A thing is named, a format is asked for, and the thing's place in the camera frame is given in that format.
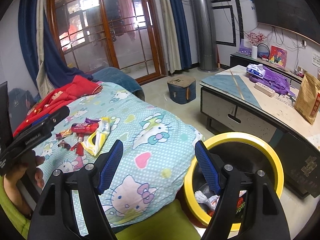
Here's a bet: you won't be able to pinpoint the red candy tube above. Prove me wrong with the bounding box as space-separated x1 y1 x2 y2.
71 123 99 134

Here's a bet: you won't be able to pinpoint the red snack wrapper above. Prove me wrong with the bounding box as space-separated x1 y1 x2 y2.
70 133 84 156

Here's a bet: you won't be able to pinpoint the white plastic bag trash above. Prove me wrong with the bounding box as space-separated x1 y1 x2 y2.
194 190 247 217

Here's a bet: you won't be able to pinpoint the green pea snack packet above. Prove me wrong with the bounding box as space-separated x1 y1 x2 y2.
236 200 245 215

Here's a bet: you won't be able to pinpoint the green left sleeve forearm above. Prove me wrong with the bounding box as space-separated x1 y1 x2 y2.
1 177 31 239

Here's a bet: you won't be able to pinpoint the yellow rimmed black trash bin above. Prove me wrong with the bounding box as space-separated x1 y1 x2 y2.
184 132 289 239

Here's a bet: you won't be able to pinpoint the left hand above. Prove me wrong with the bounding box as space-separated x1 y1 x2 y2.
3 155 46 216

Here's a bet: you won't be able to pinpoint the yellow snack wrapper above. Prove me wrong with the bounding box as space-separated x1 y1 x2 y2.
81 117 111 157

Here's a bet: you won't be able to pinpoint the small red wrapper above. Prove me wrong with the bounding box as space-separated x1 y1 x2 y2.
58 140 71 151

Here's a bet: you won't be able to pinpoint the hello kitty bed sheet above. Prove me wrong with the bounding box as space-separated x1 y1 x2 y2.
31 81 205 237

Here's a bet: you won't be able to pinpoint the coffee table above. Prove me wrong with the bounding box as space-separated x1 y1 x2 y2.
200 65 319 198

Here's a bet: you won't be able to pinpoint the red blanket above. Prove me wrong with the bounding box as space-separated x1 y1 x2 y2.
13 75 103 136

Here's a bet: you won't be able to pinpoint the blue square stool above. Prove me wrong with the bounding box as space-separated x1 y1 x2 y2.
167 75 196 105

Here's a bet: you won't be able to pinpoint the white power strip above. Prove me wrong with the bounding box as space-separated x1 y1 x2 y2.
254 82 275 98

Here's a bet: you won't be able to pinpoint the left blue curtain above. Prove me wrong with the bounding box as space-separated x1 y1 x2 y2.
18 0 93 96

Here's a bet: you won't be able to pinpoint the blue curtain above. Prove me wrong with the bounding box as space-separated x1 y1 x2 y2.
18 0 93 96
170 0 192 70

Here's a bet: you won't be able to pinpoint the purple bag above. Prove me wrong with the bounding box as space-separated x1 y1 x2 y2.
249 67 296 96

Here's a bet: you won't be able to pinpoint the tissue pack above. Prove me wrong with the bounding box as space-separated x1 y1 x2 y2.
246 64 265 79

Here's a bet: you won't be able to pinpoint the black tv cabinet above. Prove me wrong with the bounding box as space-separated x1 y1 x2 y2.
230 53 303 84

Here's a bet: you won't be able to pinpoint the brown paper bag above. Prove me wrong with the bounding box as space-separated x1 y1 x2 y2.
294 73 319 125

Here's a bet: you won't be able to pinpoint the colourful picture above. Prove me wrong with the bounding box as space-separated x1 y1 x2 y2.
269 46 287 68

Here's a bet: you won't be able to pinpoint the silver standing air conditioner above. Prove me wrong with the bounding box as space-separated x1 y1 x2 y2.
190 0 218 72

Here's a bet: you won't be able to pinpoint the white vase red flowers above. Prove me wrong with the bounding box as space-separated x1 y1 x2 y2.
247 32 267 59

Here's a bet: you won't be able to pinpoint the wooden glass sliding door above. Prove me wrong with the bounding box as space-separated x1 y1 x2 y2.
48 0 166 85

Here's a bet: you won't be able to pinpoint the wall mounted television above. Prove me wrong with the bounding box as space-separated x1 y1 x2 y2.
253 0 319 43

